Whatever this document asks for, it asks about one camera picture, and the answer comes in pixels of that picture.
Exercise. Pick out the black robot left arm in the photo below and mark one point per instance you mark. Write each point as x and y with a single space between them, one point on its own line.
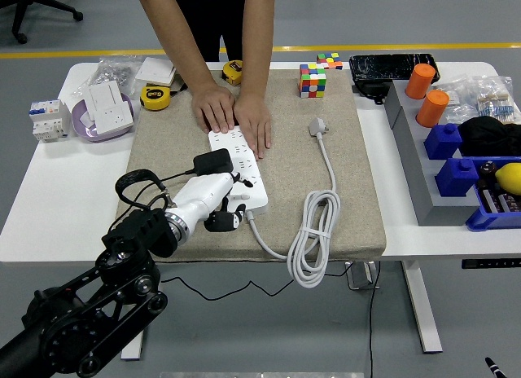
81 321

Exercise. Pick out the grey stepped stand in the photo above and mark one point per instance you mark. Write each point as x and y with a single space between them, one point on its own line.
411 150

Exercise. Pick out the round yellow tape measure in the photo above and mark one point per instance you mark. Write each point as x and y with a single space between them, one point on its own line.
154 98

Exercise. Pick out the small rubik's cube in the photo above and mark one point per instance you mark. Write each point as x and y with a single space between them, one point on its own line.
330 60

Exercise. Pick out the blue block with knob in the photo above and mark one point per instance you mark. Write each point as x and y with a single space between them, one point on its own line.
456 178
443 142

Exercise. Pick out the person's left hand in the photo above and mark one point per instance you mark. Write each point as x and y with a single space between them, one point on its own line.
252 121

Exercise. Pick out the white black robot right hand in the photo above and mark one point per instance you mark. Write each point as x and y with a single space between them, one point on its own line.
493 367

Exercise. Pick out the person's right forearm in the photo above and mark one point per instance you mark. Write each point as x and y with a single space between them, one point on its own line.
179 36

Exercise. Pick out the clear bag of parts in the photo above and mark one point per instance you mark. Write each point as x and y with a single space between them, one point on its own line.
456 99

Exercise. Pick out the small black box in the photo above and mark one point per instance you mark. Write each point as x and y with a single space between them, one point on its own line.
370 92

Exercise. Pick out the person's torso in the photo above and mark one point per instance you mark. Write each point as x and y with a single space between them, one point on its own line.
215 11

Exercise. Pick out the person's right hand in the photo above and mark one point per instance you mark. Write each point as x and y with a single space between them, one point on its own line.
211 105

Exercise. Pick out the grey-brown mat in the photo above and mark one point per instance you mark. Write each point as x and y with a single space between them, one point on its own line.
281 182

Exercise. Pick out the white wall socket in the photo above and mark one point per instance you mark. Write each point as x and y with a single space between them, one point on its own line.
114 119

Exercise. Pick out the black table control panel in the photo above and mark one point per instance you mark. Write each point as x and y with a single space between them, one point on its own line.
488 264

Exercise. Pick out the metal bracket under table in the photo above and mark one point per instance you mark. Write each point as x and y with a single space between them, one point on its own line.
360 278

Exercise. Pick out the orange cylinder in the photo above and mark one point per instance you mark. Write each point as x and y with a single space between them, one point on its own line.
432 108
419 81

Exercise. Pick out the white switch panel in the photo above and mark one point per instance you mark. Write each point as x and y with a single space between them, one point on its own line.
102 95

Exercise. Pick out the yellow lemon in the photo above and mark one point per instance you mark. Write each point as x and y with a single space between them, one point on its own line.
509 179

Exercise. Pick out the white flat box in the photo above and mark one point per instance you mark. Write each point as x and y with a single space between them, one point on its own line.
156 70

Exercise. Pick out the large rubik's cube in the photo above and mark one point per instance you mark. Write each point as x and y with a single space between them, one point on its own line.
312 81

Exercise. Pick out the square yellow tape measure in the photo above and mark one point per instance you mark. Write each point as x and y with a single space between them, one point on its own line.
233 71

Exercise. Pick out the clear bag of resistors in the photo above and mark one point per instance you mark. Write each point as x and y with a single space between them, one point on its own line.
496 101

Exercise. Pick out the dark components in bin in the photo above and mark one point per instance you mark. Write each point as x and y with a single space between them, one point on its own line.
500 200

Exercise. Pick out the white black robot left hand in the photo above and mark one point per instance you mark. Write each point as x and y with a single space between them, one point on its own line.
199 199

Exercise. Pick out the black glossy tray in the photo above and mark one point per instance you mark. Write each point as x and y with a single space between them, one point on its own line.
382 66

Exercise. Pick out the white circuit breaker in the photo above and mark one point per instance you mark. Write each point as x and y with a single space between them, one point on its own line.
49 121

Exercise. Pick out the person's left forearm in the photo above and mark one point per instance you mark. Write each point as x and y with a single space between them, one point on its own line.
256 40

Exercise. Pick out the clear bag of screws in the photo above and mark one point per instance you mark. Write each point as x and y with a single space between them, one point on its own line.
112 70

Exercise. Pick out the white table leg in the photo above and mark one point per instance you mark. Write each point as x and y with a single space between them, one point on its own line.
423 313
132 352

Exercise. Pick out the black office chair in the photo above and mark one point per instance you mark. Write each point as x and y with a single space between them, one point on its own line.
24 3

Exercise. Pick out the black cloth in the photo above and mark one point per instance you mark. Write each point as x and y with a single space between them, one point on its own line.
488 137

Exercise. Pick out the white power strip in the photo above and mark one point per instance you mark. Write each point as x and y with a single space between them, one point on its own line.
248 172

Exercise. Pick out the blue plastic bin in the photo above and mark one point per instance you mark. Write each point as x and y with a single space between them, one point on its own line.
480 220

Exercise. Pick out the purple bowl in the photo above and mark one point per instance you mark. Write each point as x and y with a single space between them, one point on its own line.
83 129

